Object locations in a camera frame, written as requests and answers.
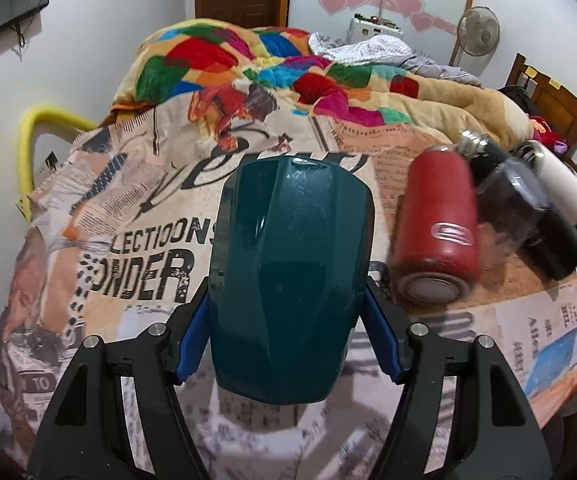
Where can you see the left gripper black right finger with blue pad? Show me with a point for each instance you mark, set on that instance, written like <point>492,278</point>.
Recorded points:
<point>494,434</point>

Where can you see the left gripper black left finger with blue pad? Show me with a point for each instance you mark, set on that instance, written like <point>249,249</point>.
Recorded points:
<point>84,433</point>

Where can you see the dark green cup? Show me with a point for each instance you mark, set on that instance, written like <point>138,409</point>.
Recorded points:
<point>286,278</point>

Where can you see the white cup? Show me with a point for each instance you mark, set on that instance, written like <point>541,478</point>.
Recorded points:
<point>558,179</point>

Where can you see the red thermos bottle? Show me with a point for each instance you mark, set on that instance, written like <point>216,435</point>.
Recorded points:
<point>435,249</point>

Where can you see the black thermos bottle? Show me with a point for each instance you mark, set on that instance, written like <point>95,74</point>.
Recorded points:
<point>553,247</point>

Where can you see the clear glass jar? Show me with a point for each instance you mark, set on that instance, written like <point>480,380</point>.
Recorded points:
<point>510,201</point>

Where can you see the wooden headboard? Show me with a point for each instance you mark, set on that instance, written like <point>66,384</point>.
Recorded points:
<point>558,106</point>

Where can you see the colourful patchwork blanket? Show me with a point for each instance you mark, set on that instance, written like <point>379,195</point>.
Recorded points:
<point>234,72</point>

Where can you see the white grey crumpled cloth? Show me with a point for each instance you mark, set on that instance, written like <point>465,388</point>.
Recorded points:
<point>380,49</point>

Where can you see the standing electric fan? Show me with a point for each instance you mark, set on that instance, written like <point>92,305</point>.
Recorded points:
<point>477,33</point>

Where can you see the white small cabinet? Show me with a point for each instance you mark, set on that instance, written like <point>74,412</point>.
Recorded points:
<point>362,28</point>

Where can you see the wall power socket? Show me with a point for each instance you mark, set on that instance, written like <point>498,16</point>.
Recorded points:
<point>51,161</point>

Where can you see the yellow padded bed rail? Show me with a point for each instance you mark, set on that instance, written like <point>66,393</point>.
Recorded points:
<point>43,129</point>

